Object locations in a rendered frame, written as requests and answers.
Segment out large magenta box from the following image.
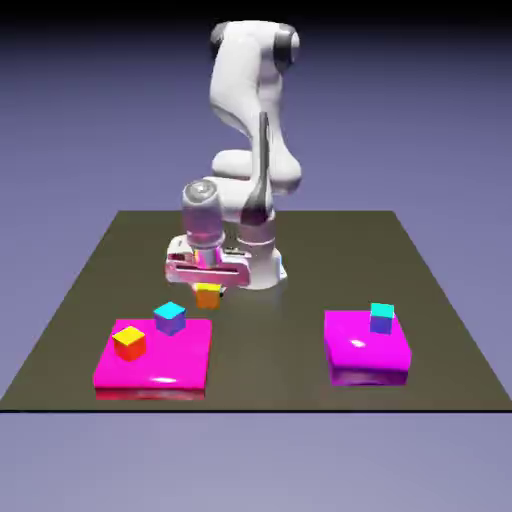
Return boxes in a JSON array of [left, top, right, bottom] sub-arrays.
[[323, 309, 413, 387]]

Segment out small red cube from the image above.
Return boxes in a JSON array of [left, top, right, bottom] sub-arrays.
[[111, 325, 147, 363]]

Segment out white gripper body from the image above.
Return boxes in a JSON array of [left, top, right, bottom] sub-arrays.
[[164, 254, 253, 289]]

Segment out large pink box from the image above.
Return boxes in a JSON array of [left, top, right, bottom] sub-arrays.
[[92, 318, 213, 401]]

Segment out small blue cube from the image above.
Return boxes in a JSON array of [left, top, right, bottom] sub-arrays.
[[369, 302, 396, 336], [153, 301, 188, 337]]

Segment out small orange cube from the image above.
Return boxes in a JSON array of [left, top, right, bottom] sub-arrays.
[[194, 282, 222, 311]]

